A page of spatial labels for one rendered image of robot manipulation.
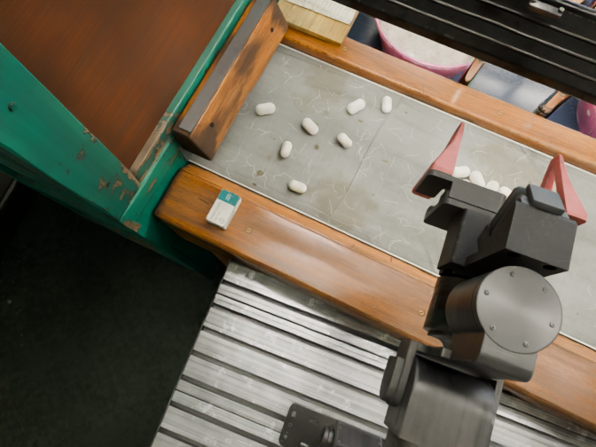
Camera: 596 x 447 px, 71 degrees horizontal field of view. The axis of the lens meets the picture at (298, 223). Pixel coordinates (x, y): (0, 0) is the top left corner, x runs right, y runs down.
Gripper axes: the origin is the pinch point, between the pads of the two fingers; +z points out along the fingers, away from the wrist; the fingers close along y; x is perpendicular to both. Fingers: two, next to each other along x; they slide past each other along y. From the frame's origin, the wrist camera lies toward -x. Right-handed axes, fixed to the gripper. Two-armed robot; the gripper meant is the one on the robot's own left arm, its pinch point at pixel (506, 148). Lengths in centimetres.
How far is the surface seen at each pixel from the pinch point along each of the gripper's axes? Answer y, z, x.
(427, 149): 2.3, 16.1, 33.0
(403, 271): 0.0, -7.9, 31.1
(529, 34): 1.2, 12.9, -1.2
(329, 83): 23.9, 22.6, 32.9
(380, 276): 3.6, -10.1, 30.9
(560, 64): -3.2, 11.7, 0.1
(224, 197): 32.3, -7.1, 28.8
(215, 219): 32.2, -11.2, 28.9
